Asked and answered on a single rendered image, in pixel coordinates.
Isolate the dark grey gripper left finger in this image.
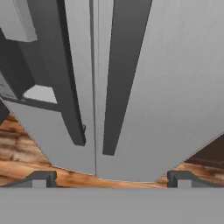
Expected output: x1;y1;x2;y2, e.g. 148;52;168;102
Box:
2;170;58;189

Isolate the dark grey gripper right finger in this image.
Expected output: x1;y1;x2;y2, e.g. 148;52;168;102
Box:
166;170;224;189

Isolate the plain grey fridge door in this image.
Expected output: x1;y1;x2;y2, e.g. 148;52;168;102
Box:
92;0;224;184

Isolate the dark brown cabinet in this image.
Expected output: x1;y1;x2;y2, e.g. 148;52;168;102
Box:
185;133;224;170

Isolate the dark grey fridge door handle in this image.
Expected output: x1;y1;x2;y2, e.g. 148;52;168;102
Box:
101;0;153;157
26;0;87;147

